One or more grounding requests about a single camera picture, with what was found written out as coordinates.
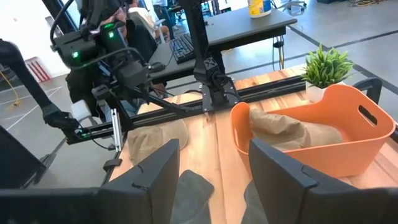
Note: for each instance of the tan cloth cap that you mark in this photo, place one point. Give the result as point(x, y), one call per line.
point(286, 130)
point(146, 137)

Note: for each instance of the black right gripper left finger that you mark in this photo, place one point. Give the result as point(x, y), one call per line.
point(149, 193)

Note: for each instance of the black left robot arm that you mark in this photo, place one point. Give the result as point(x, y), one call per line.
point(84, 46)

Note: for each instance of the red white striped barrier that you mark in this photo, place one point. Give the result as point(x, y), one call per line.
point(38, 70)

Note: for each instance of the black office chair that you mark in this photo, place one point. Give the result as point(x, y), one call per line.
point(141, 40)

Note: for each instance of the black office desk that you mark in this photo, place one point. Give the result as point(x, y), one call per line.
point(248, 28)

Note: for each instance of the white wipes container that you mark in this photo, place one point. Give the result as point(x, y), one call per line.
point(259, 7)

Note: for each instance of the black keyboard desk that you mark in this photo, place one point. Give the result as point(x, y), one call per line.
point(161, 62)

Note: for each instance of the small white box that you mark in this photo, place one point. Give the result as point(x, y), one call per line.
point(81, 110)

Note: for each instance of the black flat panel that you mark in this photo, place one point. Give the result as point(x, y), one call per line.
point(18, 158)

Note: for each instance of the black computer keyboard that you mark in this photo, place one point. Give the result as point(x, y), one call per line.
point(182, 48)

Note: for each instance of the grey office chair base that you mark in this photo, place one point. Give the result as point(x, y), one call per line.
point(292, 4)

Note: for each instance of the black metal table frame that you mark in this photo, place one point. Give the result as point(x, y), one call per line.
point(270, 88)

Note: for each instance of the silver aluminium bracket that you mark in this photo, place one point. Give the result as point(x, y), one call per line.
point(116, 130)

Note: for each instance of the orange plastic basket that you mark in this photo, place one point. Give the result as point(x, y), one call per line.
point(326, 161)

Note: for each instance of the green plant in white pot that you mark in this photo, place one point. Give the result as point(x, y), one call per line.
point(326, 67)

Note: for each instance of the black diagonal gantry strut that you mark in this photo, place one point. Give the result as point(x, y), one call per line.
point(28, 81)

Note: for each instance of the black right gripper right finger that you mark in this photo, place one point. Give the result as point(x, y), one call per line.
point(286, 196)

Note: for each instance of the person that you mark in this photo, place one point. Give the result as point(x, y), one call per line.
point(146, 17)

